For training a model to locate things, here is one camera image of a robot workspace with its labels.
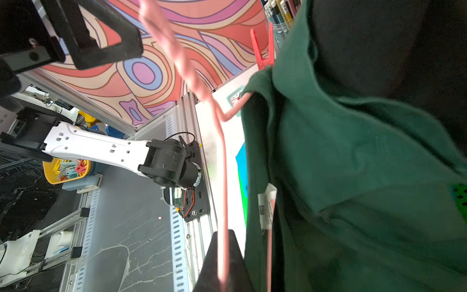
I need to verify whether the teal t-shirt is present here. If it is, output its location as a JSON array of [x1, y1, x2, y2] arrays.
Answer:
[[235, 143, 248, 226]]

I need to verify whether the yellow bowl of clothespins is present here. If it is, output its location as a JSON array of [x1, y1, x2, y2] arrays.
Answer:
[[42, 158, 92, 185]]

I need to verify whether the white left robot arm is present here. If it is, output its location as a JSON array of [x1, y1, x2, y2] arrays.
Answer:
[[1, 1, 202, 189]]

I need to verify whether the pink hanger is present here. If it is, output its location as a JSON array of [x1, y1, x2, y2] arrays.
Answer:
[[139, 1, 272, 278]]

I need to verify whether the dark green t-shirt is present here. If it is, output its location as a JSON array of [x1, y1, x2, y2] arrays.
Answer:
[[242, 1, 467, 292]]

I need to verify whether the red clothespin on green shirt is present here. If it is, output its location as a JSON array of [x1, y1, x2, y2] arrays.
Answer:
[[249, 22, 275, 70]]

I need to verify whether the metal rail base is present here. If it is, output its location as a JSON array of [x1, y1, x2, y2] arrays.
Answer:
[[60, 94, 216, 292]]

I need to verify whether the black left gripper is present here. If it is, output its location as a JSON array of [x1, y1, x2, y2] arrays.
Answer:
[[1, 1, 144, 97]]

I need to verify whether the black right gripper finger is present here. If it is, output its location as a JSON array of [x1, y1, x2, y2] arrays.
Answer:
[[193, 229, 254, 292]]

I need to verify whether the small green clock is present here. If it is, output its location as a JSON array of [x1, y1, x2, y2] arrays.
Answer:
[[227, 85, 244, 108]]

